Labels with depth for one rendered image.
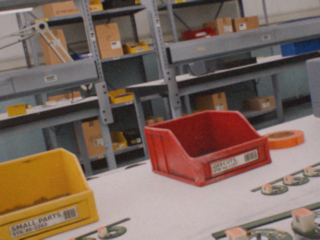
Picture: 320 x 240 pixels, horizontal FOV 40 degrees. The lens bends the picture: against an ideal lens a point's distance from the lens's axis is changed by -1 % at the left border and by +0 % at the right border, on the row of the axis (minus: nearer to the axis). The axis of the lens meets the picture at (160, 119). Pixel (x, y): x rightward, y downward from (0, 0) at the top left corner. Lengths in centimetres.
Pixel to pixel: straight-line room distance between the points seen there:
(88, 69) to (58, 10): 176
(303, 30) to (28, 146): 278
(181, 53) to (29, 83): 91
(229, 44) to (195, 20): 240
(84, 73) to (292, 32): 148
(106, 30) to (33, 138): 128
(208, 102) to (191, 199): 445
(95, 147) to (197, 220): 392
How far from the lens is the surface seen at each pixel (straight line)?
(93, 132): 427
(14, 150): 457
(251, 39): 300
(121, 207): 46
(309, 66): 71
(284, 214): 20
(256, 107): 519
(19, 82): 242
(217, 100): 484
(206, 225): 37
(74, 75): 247
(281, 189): 42
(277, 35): 313
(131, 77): 485
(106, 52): 434
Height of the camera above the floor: 89
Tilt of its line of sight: 7 degrees down
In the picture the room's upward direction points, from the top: 11 degrees counter-clockwise
